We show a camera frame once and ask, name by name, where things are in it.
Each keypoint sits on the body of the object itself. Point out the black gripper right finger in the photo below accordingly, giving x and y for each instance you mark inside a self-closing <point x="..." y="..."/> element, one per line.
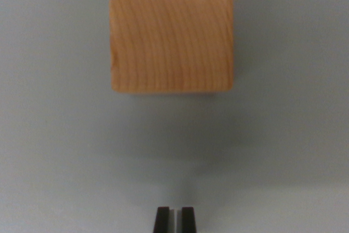
<point x="188" y="220"/>

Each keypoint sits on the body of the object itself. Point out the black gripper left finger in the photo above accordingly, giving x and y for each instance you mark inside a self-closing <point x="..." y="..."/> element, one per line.
<point x="163" y="220"/>

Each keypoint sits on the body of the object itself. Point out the grey plastic tray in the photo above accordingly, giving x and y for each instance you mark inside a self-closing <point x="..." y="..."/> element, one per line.
<point x="54" y="107"/>

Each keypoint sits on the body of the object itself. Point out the wooden cube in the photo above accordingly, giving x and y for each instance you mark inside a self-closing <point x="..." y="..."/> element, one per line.
<point x="171" y="31"/>

